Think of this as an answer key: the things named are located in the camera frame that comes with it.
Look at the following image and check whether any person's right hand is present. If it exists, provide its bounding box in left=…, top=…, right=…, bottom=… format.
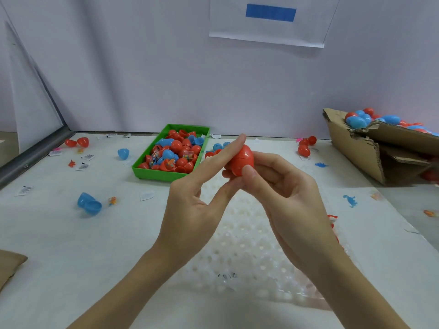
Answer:
left=223, top=150, right=345, bottom=273

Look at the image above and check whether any person's left hand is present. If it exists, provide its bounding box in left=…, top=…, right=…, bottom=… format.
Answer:
left=154, top=134, right=246, bottom=263

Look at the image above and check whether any pile of capsule halves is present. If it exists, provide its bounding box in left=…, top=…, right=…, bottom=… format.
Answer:
left=138, top=128, right=206, bottom=173

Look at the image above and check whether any small capsule cluster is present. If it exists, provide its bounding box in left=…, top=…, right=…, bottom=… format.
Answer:
left=206, top=140, right=233, bottom=158

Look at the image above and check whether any cardboard box of capsules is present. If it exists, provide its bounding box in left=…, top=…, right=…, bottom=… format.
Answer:
left=322, top=108, right=439, bottom=186

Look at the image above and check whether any blue egg shell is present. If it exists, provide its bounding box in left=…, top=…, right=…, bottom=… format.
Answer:
left=77, top=192, right=102, bottom=216

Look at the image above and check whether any pile of finished eggs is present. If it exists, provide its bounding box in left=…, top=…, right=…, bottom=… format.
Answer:
left=344, top=108, right=439, bottom=136

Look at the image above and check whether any clear plastic egg tray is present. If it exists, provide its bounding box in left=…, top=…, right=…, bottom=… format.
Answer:
left=168, top=154, right=351, bottom=302

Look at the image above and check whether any green plastic tray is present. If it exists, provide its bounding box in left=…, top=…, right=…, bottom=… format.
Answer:
left=132, top=124, right=211, bottom=183

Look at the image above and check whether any flat brown cardboard sheet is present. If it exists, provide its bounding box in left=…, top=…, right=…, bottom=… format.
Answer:
left=0, top=249, right=29, bottom=292

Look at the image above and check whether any white paper sign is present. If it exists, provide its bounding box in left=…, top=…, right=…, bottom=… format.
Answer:
left=209, top=0, right=342, bottom=48

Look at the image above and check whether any clear triangular panel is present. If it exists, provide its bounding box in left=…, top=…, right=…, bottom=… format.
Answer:
left=5, top=22, right=64, bottom=154

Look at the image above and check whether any grey metal rail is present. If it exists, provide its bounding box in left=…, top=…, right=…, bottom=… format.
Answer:
left=0, top=127, right=73, bottom=188

